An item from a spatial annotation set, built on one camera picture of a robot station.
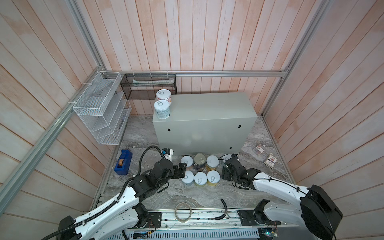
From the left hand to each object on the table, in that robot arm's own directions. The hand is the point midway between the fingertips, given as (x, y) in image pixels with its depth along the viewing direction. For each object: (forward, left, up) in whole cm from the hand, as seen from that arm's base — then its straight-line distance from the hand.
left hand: (179, 168), depth 76 cm
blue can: (-2, -5, -10) cm, 11 cm away
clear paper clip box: (+19, -52, -13) cm, 57 cm away
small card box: (+11, -57, -13) cm, 59 cm away
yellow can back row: (+7, -19, -8) cm, 21 cm away
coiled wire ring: (-22, -2, -15) cm, 26 cm away
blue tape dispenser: (+6, +34, -9) cm, 35 cm away
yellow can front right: (-2, -19, -9) cm, 21 cm away
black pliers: (-18, -25, -15) cm, 34 cm away
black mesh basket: (+57, +27, +10) cm, 64 cm away
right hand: (+4, -28, -13) cm, 31 cm away
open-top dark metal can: (+7, -11, -5) cm, 14 cm away
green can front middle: (-2, -11, -9) cm, 15 cm away
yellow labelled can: (-1, -25, -6) cm, 26 cm away
